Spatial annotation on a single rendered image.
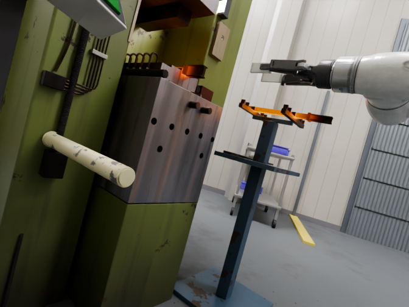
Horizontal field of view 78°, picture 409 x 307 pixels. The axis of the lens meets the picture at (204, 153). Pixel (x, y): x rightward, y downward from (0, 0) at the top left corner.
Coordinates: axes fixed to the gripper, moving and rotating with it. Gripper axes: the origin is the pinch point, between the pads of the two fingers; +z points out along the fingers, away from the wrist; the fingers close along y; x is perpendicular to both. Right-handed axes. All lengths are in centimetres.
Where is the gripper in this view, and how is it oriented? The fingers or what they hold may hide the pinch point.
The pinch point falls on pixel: (265, 72)
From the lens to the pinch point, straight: 84.8
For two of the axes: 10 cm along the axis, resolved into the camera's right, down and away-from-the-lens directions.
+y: 6.1, 1.4, 7.8
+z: -7.5, -2.2, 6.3
